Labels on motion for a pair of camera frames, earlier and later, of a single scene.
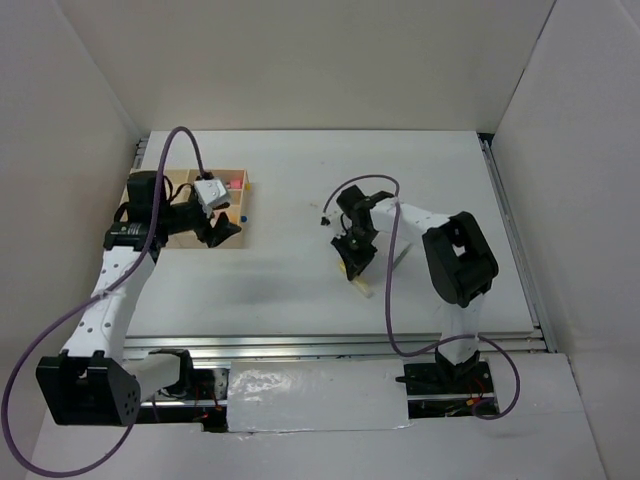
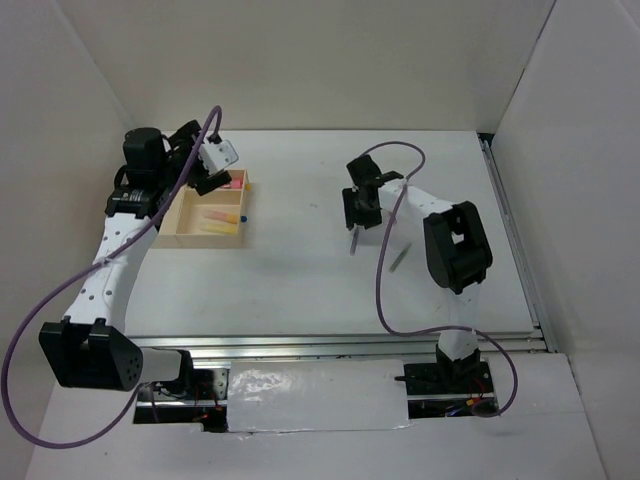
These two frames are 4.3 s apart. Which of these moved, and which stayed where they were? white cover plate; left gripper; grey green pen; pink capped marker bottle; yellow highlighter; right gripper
Moved: right gripper; left gripper; yellow highlighter
Stayed: white cover plate; pink capped marker bottle; grey green pen
